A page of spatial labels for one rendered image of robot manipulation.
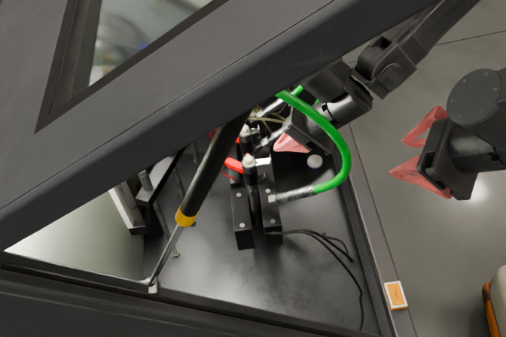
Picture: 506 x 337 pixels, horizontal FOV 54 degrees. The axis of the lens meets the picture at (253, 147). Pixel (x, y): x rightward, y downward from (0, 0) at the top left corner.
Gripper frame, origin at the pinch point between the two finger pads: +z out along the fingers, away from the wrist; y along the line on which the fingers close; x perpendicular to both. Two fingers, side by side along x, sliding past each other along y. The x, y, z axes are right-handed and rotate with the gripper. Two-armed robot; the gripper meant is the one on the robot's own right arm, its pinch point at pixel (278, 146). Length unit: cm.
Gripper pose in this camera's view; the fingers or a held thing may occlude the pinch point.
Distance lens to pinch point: 92.4
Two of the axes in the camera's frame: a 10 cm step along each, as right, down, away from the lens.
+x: -1.5, 7.6, -6.4
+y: -7.5, -5.1, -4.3
